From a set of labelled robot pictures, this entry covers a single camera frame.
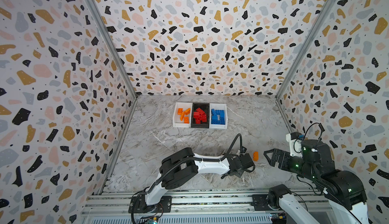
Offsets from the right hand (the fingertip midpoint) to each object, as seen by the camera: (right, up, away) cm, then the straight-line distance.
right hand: (272, 152), depth 62 cm
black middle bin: (-27, +20, +48) cm, 59 cm away
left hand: (-7, -14, +22) cm, 26 cm away
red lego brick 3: (-29, +12, +43) cm, 53 cm away
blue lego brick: (-21, +11, +42) cm, 48 cm away
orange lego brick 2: (-44, +13, +44) cm, 64 cm away
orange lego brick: (-40, +16, +45) cm, 62 cm away
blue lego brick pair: (-16, +15, +46) cm, 51 cm away
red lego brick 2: (-32, +10, +42) cm, 54 cm away
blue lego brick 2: (-21, +15, +46) cm, 53 cm away
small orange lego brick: (-46, +17, +47) cm, 68 cm away
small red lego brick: (-34, +14, +44) cm, 57 cm away
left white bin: (-47, +10, +43) cm, 65 cm away
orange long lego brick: (-40, +11, +41) cm, 59 cm away
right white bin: (-18, +20, +48) cm, 55 cm away
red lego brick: (-30, +15, +44) cm, 55 cm away
